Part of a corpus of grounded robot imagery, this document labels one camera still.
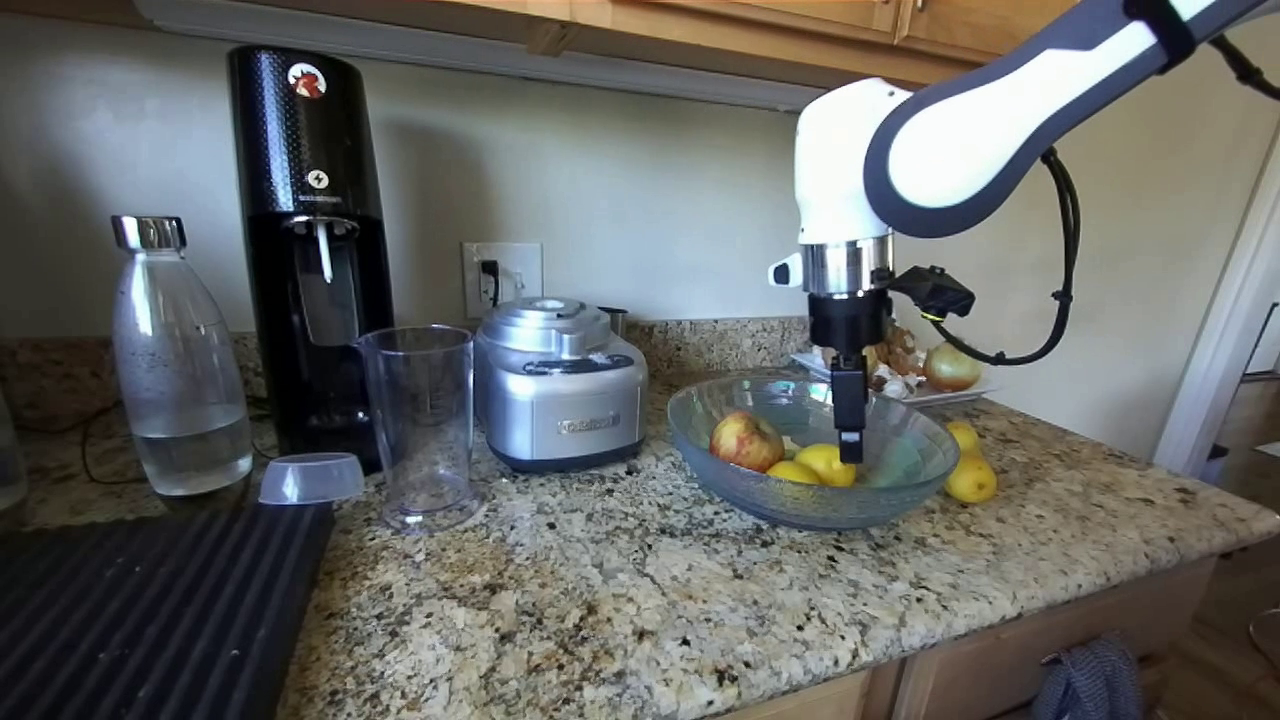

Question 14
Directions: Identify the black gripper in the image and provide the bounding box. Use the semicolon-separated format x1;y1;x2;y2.
804;288;895;468

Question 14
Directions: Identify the clear glass bowl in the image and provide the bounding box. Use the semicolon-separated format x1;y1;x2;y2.
665;367;964;537

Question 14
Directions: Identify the small yellow onion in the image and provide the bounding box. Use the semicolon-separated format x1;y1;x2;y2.
870;323;931;397

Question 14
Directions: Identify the large pale yellow onion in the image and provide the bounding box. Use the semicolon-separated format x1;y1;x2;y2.
923;340;985;397

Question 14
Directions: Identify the red yellow apple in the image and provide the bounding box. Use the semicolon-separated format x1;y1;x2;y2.
710;407;789;475

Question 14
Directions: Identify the white rectangular plate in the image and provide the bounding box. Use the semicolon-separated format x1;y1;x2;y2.
783;348;991;413

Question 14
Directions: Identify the silver ice cream maker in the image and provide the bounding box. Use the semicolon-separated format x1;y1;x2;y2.
472;291;654;475

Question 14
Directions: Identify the gray hanging towel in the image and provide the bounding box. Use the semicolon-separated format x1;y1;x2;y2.
1033;636;1151;720

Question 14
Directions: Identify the clear plastic measuring cup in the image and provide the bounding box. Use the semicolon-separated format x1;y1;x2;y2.
358;323;482;527

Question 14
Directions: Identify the wooden upper cabinet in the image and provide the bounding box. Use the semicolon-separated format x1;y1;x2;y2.
133;0;1083;113

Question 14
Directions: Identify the translucent plastic lid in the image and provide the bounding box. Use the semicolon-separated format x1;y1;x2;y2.
253;448;369;511

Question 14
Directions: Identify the black soda maker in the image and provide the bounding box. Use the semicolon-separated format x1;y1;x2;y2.
223;41;401;474

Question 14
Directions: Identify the clear bottle with metal cap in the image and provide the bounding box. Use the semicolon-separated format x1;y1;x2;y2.
109;212;256;502

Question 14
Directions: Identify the black ribbed drying mat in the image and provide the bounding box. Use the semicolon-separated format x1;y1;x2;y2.
0;502;335;720

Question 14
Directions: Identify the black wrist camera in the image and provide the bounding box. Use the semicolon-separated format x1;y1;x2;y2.
890;259;981;323

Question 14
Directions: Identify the white wall outlet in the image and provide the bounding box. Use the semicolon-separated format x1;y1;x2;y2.
461;236;549;323

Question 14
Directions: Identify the white door frame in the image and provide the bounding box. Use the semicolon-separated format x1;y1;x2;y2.
1151;134;1280;485

